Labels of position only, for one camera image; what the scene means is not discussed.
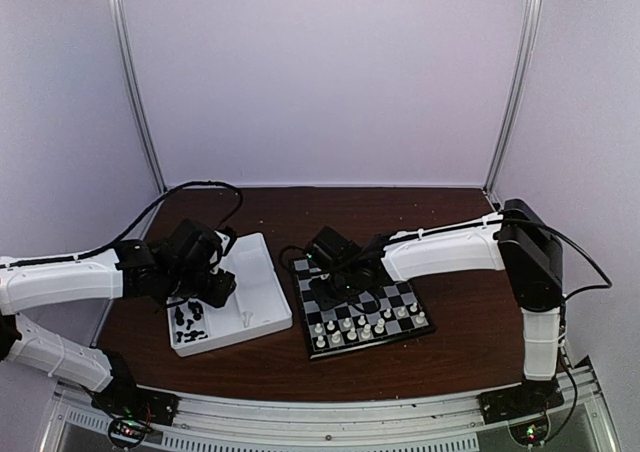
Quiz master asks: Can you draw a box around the right black cable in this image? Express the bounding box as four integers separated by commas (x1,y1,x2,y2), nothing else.
499,214,614,301

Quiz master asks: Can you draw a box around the right aluminium frame post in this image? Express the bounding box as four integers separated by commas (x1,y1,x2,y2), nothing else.
483,0,543,202

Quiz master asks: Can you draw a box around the left controller circuit board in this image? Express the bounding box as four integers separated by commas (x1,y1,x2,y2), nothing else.
107,417,153,448

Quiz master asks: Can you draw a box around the controller circuit board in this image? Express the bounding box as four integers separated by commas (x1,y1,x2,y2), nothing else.
107,417,153,448
509,418,550,447

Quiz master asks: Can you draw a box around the left black cable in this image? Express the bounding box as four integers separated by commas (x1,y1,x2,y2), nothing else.
74,180,245,263

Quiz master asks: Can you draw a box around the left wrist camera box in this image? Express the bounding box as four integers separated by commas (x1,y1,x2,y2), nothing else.
168,219,222,268

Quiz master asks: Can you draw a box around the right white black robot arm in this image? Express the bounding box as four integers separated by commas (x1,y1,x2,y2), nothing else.
304,199,565,414

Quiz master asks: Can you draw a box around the white chess pieces pile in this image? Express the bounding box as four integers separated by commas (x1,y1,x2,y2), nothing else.
242,311,253,328

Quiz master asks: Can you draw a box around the right controller circuit board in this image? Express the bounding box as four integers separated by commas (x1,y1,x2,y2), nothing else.
509,418,550,447

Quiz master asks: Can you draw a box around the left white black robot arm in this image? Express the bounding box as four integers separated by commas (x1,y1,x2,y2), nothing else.
1,240,236,416

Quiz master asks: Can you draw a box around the black cable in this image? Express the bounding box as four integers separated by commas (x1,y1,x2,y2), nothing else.
74,180,245,263
499,214,614,301

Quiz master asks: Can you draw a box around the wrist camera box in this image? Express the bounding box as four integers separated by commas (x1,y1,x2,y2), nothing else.
304,226,361,269
168,219,222,268

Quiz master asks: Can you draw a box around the aluminium frame post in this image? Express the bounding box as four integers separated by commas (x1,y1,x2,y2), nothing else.
483,0,543,202
108,0,167,192

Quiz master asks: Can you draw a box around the front aluminium rail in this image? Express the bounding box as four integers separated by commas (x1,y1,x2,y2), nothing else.
42,366,614,452

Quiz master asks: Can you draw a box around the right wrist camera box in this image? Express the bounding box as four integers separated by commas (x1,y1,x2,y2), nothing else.
304,226,361,269

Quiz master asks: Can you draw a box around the black chess pieces pile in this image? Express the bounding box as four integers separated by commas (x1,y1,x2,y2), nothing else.
168,300,209,346

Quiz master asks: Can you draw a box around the black white chess board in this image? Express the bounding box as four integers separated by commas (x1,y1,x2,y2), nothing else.
289,257,436,360

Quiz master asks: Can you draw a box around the white compartment tray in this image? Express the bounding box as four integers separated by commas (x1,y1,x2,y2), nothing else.
168,233,293,357

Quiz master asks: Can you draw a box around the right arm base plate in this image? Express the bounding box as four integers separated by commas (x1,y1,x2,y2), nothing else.
478,382,564,424

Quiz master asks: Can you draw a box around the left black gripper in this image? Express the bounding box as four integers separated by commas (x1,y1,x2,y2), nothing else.
165,268,235,308

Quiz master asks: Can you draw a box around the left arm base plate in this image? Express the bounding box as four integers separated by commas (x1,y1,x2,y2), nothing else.
89,388,179,426

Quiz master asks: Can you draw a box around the white king piece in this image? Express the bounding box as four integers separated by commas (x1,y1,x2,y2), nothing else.
374,318,386,336

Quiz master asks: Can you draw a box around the left aluminium frame post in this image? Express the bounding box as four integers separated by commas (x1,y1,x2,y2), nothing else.
108,0,167,192

